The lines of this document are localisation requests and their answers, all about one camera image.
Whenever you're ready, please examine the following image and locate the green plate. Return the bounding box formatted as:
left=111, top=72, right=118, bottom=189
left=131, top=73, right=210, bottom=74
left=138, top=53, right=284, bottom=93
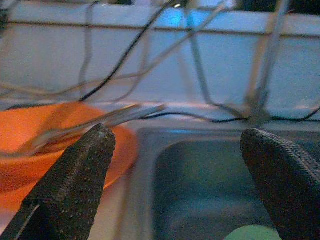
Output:
left=223, top=224, right=285, bottom=240

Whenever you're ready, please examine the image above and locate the orange plate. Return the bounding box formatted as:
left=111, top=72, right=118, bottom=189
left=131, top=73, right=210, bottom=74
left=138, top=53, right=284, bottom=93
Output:
left=0, top=101, right=139, bottom=213

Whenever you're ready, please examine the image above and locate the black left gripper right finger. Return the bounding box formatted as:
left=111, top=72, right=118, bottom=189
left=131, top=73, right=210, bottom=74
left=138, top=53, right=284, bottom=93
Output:
left=239, top=127, right=320, bottom=240

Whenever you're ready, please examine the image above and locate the stainless steel sink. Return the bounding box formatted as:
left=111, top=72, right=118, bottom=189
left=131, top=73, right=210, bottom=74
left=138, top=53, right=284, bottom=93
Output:
left=122, top=126, right=320, bottom=240

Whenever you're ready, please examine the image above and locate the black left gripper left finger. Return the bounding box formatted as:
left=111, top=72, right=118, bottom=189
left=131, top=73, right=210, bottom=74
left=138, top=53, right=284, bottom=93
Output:
left=0, top=123, right=117, bottom=240

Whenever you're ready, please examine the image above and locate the black cable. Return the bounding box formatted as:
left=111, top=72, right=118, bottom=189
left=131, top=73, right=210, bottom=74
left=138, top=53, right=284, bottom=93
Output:
left=79, top=0, right=176, bottom=102
left=134, top=107, right=320, bottom=123

